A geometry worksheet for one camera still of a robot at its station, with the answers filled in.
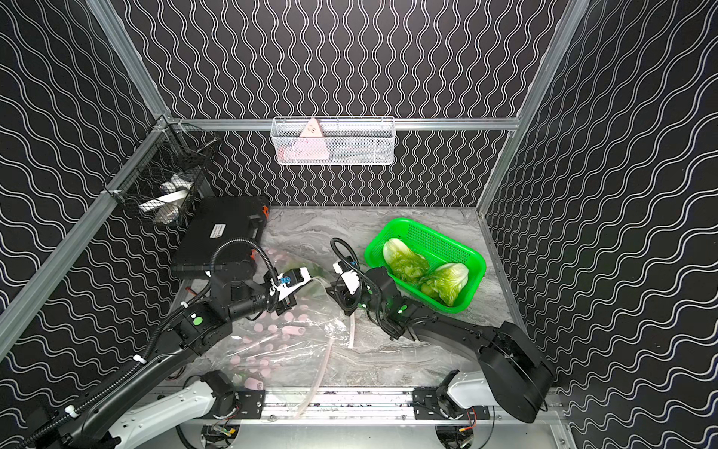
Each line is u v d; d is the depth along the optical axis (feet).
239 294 1.80
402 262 3.04
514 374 1.38
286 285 1.83
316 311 2.92
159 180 3.02
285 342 2.67
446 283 2.86
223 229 3.40
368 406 2.50
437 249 3.39
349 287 2.26
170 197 2.46
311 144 2.96
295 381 2.58
